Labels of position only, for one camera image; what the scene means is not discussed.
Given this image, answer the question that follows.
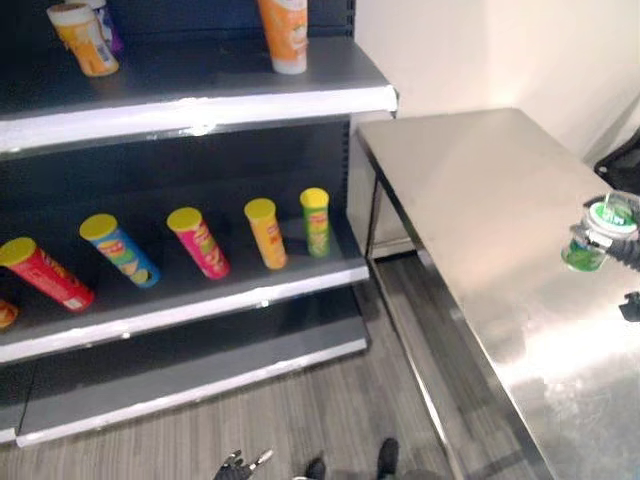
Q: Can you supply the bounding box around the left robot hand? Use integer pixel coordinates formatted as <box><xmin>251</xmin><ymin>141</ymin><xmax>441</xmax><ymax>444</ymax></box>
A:
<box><xmin>213</xmin><ymin>448</ymin><xmax>275</xmax><ymax>480</ymax></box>

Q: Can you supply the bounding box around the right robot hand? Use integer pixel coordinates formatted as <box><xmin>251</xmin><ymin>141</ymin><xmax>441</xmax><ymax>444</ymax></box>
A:
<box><xmin>569</xmin><ymin>197</ymin><xmax>640</xmax><ymax>274</ymax></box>

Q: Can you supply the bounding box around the green cup clear lid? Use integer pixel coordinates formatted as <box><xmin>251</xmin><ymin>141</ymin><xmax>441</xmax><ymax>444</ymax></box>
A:
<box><xmin>560</xmin><ymin>191</ymin><xmax>640</xmax><ymax>275</ymax></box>

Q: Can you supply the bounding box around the stainless steel table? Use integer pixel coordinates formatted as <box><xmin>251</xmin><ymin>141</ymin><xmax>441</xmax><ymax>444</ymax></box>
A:
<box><xmin>346</xmin><ymin>107</ymin><xmax>640</xmax><ymax>480</ymax></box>

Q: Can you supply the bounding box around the robot right dark foot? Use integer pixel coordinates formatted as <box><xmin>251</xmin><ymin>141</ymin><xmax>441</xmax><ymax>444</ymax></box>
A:
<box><xmin>378</xmin><ymin>437</ymin><xmax>400</xmax><ymax>480</ymax></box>

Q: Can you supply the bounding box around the pink chips can yellow lid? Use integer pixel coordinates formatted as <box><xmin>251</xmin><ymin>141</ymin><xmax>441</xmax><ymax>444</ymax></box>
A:
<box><xmin>166</xmin><ymin>207</ymin><xmax>232</xmax><ymax>280</ymax></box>

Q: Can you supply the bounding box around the orange chips can yellow lid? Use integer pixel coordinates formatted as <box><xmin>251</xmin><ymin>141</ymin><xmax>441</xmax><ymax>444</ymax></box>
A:
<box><xmin>243</xmin><ymin>197</ymin><xmax>289</xmax><ymax>271</ymax></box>

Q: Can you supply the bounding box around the blue chips can yellow lid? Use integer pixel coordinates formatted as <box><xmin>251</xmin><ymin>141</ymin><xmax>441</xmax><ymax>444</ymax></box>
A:
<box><xmin>79</xmin><ymin>213</ymin><xmax>162</xmax><ymax>289</ymax></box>

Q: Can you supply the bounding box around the green chips can yellow lid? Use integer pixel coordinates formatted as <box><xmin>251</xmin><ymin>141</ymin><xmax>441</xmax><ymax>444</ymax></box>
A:
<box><xmin>299</xmin><ymin>187</ymin><xmax>332</xmax><ymax>259</ymax></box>

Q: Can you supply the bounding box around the red chips can yellow lid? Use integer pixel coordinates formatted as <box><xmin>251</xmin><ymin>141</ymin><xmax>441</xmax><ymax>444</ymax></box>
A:
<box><xmin>0</xmin><ymin>237</ymin><xmax>96</xmax><ymax>313</ymax></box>

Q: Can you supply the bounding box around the orange snack pack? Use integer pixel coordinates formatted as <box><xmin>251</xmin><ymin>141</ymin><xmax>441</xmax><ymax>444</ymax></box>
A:
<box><xmin>0</xmin><ymin>298</ymin><xmax>20</xmax><ymax>331</ymax></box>

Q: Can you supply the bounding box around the dark grey shop shelf unit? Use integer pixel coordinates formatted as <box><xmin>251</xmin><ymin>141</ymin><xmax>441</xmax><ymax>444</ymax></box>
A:
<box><xmin>0</xmin><ymin>0</ymin><xmax>400</xmax><ymax>449</ymax></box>

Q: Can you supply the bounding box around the tall orange cup white base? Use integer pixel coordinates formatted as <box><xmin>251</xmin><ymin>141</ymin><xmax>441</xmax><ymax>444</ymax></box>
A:
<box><xmin>256</xmin><ymin>0</ymin><xmax>309</xmax><ymax>76</ymax></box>

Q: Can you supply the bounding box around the yellow-orange cup white rim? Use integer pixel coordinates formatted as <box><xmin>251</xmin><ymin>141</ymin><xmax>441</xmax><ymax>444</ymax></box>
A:
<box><xmin>46</xmin><ymin>2</ymin><xmax>121</xmax><ymax>78</ymax></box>

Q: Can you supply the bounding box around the purple and white cup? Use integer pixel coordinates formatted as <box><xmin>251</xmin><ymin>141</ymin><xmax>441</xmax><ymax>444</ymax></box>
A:
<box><xmin>87</xmin><ymin>0</ymin><xmax>125</xmax><ymax>57</ymax></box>

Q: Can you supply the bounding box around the black object by wall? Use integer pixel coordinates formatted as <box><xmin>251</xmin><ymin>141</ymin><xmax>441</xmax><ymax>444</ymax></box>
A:
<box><xmin>595</xmin><ymin>128</ymin><xmax>640</xmax><ymax>196</ymax></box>

